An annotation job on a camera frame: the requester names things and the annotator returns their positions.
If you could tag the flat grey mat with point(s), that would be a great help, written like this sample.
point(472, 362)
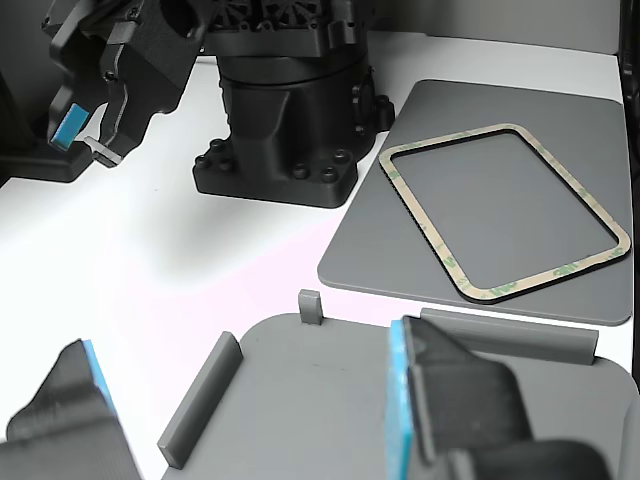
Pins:
point(500, 200)

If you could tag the dark grey mounting bracket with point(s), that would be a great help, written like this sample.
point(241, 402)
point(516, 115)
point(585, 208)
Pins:
point(45, 167)

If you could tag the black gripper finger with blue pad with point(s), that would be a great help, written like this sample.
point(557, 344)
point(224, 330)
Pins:
point(67, 127)

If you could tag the tan rectangular adhesive frame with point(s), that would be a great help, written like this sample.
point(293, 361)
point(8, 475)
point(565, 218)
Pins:
point(565, 271)

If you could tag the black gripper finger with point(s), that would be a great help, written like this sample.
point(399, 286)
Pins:
point(122, 125)

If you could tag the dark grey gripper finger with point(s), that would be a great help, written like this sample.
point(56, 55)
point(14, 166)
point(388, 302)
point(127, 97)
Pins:
point(460, 410)
point(60, 425)

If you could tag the grey holder plate with rails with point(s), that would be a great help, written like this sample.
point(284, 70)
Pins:
point(310, 410)

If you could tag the black six-joint robot arm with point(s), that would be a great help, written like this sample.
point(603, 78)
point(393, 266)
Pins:
point(280, 125)

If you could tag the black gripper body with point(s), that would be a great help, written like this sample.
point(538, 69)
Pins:
point(150, 55)

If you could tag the black enclosure frame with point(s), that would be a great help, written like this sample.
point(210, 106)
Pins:
point(631, 75)

